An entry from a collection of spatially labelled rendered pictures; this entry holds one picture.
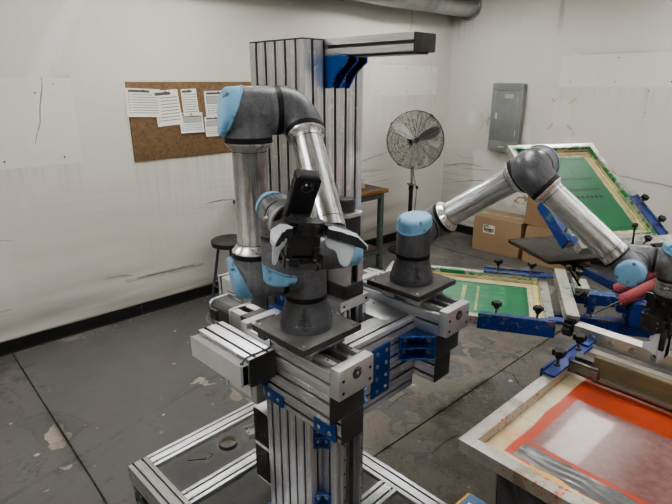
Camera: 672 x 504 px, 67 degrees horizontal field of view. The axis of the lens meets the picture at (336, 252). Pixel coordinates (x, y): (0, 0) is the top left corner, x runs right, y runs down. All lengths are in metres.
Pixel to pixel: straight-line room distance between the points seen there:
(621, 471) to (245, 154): 1.25
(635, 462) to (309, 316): 0.95
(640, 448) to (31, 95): 3.97
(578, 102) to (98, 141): 4.73
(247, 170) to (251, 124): 0.11
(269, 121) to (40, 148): 3.15
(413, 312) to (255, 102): 0.90
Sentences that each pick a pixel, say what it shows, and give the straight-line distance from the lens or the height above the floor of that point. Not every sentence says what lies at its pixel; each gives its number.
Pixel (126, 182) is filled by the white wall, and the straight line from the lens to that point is 4.48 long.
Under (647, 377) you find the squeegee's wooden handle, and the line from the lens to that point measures 1.88.
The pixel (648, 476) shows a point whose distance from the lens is 1.64.
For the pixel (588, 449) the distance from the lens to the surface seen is 1.66.
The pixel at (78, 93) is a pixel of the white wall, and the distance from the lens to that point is 4.33.
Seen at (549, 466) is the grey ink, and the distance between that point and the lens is 1.55.
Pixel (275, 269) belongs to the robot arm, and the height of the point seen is 1.54.
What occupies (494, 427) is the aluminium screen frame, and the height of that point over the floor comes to 0.98.
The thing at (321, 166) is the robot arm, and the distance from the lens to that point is 1.19.
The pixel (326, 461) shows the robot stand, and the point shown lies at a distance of 2.01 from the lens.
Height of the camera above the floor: 1.91
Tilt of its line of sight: 18 degrees down
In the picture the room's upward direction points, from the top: straight up
